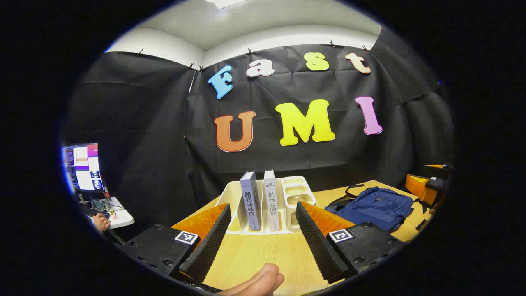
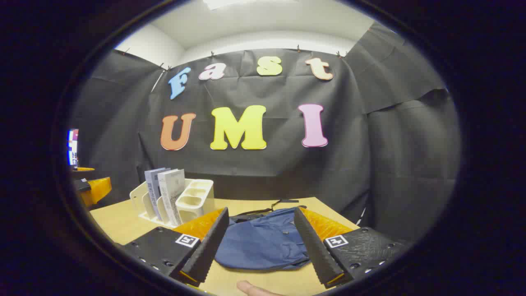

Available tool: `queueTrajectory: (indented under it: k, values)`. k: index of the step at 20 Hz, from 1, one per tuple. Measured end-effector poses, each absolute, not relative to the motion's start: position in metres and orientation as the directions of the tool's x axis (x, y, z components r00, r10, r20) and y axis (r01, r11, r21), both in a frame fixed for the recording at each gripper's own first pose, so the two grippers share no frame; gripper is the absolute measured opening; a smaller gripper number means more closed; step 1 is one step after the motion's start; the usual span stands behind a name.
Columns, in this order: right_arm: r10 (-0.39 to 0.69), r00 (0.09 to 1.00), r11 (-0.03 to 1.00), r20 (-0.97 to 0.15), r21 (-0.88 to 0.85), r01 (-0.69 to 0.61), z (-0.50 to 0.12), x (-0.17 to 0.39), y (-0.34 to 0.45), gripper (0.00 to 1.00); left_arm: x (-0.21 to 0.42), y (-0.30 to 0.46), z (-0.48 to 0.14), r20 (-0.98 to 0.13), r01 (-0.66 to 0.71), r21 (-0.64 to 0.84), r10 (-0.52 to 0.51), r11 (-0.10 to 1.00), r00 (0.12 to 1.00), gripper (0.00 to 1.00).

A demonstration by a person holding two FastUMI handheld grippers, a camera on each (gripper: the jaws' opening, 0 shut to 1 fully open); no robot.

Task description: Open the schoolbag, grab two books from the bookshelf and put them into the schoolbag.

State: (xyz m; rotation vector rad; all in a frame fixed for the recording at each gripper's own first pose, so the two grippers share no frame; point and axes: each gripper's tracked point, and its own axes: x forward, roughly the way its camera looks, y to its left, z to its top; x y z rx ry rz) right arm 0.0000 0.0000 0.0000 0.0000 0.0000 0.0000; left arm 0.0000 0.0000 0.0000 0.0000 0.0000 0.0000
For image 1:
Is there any blue schoolbag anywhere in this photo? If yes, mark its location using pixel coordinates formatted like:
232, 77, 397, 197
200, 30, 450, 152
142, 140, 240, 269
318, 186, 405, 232
325, 184, 420, 233

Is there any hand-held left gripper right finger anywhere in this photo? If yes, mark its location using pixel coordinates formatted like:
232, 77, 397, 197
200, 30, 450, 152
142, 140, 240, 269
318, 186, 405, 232
295, 201, 408, 285

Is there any white book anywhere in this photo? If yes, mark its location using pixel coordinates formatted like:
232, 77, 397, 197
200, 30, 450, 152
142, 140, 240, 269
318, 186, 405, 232
262, 169, 282, 232

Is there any white side table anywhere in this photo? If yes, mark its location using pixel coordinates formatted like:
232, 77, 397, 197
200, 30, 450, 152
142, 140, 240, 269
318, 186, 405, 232
82, 197, 135, 229

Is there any white plastic bookshelf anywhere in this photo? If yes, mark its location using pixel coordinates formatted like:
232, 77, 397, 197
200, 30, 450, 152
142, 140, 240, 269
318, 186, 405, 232
215, 176, 317, 236

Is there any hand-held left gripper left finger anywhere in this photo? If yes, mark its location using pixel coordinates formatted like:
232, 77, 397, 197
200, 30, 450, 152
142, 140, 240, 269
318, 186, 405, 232
117, 203, 233, 293

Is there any black backdrop cloth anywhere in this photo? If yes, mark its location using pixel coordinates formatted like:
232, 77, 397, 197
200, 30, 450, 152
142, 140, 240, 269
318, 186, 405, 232
62, 31, 454, 231

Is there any computer monitor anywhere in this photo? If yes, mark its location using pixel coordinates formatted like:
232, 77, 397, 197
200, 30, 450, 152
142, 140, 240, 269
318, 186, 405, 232
62, 143, 104, 194

